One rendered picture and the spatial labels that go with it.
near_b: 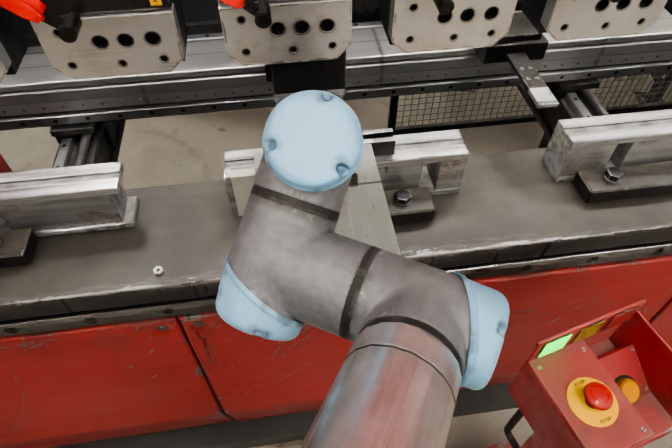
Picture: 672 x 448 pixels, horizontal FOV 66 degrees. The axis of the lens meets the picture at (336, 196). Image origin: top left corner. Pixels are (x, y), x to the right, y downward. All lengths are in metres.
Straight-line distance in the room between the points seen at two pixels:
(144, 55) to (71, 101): 0.45
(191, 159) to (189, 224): 1.41
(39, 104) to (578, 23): 0.91
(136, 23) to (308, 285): 0.38
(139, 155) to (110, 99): 1.31
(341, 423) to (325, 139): 0.19
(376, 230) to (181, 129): 1.83
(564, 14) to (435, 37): 0.16
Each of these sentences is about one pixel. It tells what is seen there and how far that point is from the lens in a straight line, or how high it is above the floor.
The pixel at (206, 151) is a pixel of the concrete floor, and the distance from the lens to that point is 2.30.
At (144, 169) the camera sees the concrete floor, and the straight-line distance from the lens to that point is 2.30.
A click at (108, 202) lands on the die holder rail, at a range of 0.87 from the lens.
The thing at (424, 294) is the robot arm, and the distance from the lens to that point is 0.36.
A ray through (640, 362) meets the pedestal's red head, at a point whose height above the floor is 0.73.
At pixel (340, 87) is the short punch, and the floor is 1.11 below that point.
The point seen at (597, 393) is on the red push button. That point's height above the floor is 0.81.
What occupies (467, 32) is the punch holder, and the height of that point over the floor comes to 1.20.
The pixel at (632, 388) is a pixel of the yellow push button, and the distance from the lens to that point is 0.99.
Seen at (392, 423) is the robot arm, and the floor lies 1.26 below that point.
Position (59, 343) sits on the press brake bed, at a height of 0.74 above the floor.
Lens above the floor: 1.54
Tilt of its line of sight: 49 degrees down
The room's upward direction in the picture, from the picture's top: straight up
